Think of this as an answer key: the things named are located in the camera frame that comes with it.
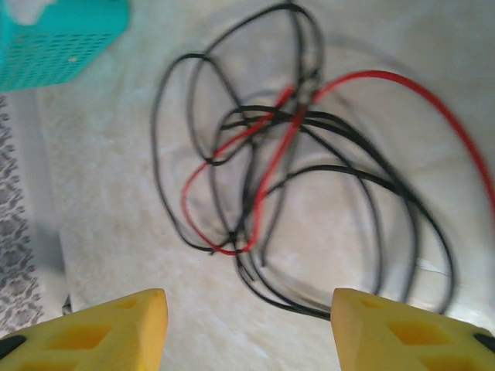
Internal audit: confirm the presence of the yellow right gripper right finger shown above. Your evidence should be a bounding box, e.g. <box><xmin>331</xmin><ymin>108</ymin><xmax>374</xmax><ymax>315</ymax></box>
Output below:
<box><xmin>330</xmin><ymin>288</ymin><xmax>495</xmax><ymax>371</ymax></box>

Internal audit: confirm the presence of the thin red cable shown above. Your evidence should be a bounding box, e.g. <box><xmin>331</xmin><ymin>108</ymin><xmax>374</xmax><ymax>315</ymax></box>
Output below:
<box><xmin>181</xmin><ymin>69</ymin><xmax>495</xmax><ymax>257</ymax></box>

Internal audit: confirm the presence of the teal plastic basket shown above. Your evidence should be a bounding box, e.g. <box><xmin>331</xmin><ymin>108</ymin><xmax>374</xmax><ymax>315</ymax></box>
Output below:
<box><xmin>0</xmin><ymin>0</ymin><xmax>131</xmax><ymax>93</ymax></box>

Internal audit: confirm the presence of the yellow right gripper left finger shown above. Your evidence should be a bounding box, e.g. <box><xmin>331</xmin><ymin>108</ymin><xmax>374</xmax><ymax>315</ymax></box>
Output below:
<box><xmin>0</xmin><ymin>288</ymin><xmax>169</xmax><ymax>371</ymax></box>

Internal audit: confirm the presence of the thin black cable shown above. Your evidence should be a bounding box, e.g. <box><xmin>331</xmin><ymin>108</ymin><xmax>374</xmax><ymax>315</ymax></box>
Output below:
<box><xmin>150</xmin><ymin>53</ymin><xmax>256</xmax><ymax>256</ymax></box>
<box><xmin>189</xmin><ymin>2</ymin><xmax>326</xmax><ymax>163</ymax></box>
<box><xmin>216</xmin><ymin>104</ymin><xmax>456</xmax><ymax>322</ymax></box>

